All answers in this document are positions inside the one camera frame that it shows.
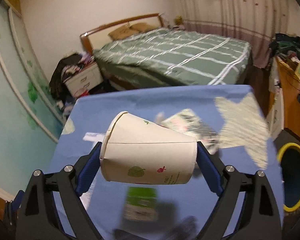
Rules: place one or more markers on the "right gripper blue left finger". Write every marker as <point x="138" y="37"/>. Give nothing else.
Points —
<point x="87" y="167"/>

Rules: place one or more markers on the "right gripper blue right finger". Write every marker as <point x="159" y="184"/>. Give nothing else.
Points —
<point x="209" y="170"/>

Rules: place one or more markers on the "white paper cup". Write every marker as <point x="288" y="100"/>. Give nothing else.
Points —
<point x="138" y="151"/>

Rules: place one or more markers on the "white cardboard box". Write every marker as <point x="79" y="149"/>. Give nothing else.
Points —
<point x="188" y="123"/>

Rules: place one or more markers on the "green lid jar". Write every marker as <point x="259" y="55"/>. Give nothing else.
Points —
<point x="141" y="204"/>

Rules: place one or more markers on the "yellow rimmed trash bin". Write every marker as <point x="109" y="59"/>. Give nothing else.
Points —
<point x="289" y="158"/>

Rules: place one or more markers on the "blue star tablecloth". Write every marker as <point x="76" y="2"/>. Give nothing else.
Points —
<point x="250" y="207"/>

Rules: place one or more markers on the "sliding wardrobe door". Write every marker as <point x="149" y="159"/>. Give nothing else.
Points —
<point x="30" y="121"/>

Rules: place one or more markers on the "white nightstand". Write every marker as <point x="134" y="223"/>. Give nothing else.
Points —
<point x="85" y="80"/>

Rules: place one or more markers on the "dark clothes pile on nightstand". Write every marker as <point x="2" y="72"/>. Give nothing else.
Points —
<point x="67" y="68"/>

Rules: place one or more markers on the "wooden low cabinet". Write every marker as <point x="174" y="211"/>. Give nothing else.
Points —
<point x="284" y="108"/>

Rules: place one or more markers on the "green plaid duvet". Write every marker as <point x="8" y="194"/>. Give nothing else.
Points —
<point x="164" y="57"/>

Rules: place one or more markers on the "left brown pillow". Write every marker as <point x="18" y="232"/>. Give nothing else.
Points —
<point x="122" y="33"/>

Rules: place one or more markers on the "brown pillow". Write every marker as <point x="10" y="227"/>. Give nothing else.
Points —
<point x="142" y="27"/>
<point x="122" y="33"/>

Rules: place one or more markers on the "clothes pile on cabinet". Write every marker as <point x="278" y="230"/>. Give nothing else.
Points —
<point x="283" y="43"/>

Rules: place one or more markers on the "yellow box on far nightstand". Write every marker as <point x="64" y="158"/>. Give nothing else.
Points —
<point x="178" y="20"/>

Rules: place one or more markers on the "right brown pillow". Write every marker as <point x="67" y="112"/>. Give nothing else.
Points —
<point x="142" y="27"/>

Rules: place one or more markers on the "pink white curtain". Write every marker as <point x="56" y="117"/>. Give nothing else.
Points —
<point x="254" y="21"/>

